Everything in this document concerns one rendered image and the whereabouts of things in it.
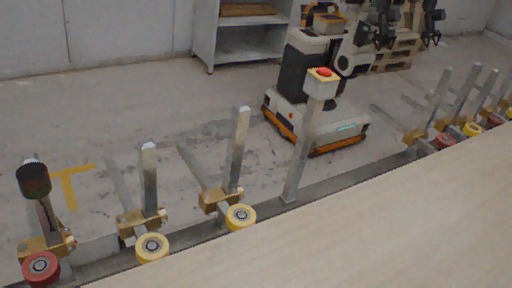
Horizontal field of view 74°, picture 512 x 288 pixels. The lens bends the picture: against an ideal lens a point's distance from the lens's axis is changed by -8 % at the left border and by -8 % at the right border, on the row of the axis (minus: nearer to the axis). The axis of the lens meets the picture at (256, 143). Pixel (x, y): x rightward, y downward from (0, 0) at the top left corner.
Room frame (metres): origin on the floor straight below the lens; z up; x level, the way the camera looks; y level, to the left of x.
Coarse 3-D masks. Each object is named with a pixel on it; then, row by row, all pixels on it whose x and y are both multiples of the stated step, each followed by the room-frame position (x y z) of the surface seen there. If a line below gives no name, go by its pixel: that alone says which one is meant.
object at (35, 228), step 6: (24, 198) 0.60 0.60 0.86; (30, 204) 0.58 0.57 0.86; (30, 210) 0.56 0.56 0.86; (30, 216) 0.55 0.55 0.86; (36, 216) 0.55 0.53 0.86; (30, 222) 0.53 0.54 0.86; (36, 222) 0.53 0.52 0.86; (30, 228) 0.51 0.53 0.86; (36, 228) 0.51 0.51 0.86; (30, 234) 0.49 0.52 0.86; (36, 234) 0.50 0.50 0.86; (42, 234) 0.50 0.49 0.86; (54, 282) 0.40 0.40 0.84
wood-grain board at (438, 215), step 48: (480, 144) 1.32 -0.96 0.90; (384, 192) 0.88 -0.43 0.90; (432, 192) 0.93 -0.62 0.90; (480, 192) 0.98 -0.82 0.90; (240, 240) 0.59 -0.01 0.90; (288, 240) 0.62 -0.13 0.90; (336, 240) 0.65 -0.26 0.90; (384, 240) 0.68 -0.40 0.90; (432, 240) 0.71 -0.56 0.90; (480, 240) 0.74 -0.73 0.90
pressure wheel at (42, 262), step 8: (32, 256) 0.41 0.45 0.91; (40, 256) 0.42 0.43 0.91; (48, 256) 0.42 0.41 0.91; (24, 264) 0.39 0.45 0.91; (32, 264) 0.39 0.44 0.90; (40, 264) 0.39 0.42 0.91; (48, 264) 0.40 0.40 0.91; (56, 264) 0.41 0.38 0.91; (24, 272) 0.37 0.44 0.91; (32, 272) 0.37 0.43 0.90; (40, 272) 0.38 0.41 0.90; (48, 272) 0.38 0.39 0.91; (56, 272) 0.39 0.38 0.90; (32, 280) 0.35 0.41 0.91; (40, 280) 0.36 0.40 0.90; (48, 280) 0.37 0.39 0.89; (56, 280) 0.38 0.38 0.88
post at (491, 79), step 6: (492, 72) 1.73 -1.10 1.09; (498, 72) 1.72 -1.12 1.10; (492, 78) 1.72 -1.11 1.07; (486, 84) 1.73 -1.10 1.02; (492, 84) 1.72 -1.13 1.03; (486, 90) 1.72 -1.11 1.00; (480, 96) 1.73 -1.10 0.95; (486, 96) 1.73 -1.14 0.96; (474, 102) 1.74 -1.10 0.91; (480, 102) 1.71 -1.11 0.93; (474, 108) 1.72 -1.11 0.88; (480, 108) 1.73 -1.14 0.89; (468, 114) 1.73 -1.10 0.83; (474, 114) 1.71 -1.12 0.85
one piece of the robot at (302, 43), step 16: (288, 32) 2.56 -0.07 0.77; (304, 32) 2.53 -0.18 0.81; (288, 48) 2.53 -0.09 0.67; (304, 48) 2.41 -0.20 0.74; (320, 48) 2.47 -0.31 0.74; (288, 64) 2.50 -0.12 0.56; (304, 64) 2.40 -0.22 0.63; (320, 64) 2.50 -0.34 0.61; (288, 80) 2.47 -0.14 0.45; (288, 96) 2.44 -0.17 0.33; (304, 96) 2.45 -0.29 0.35
